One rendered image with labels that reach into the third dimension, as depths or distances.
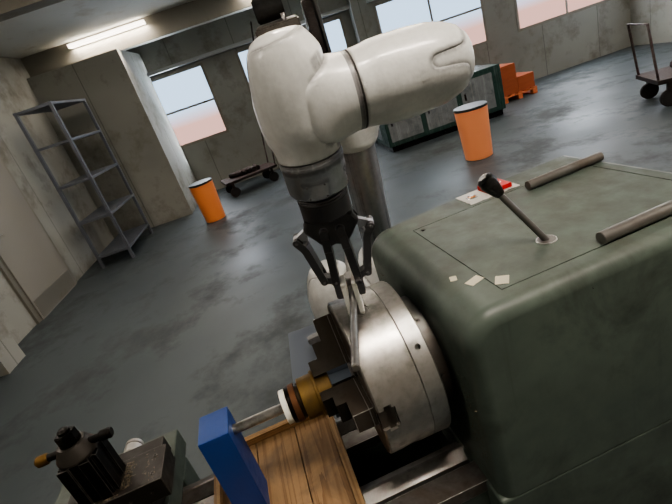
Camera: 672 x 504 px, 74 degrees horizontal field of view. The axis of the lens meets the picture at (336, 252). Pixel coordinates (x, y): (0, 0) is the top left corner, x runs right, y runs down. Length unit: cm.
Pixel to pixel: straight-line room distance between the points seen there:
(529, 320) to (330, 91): 45
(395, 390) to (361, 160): 64
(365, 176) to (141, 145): 718
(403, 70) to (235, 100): 882
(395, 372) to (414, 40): 51
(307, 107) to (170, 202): 782
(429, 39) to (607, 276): 45
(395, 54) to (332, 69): 8
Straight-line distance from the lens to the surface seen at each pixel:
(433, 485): 100
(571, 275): 78
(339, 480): 104
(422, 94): 59
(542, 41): 1098
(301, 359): 164
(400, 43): 59
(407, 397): 80
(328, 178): 60
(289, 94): 55
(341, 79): 57
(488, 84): 802
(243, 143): 942
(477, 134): 587
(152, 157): 824
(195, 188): 702
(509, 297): 74
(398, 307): 82
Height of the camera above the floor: 166
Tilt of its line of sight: 22 degrees down
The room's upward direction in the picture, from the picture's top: 19 degrees counter-clockwise
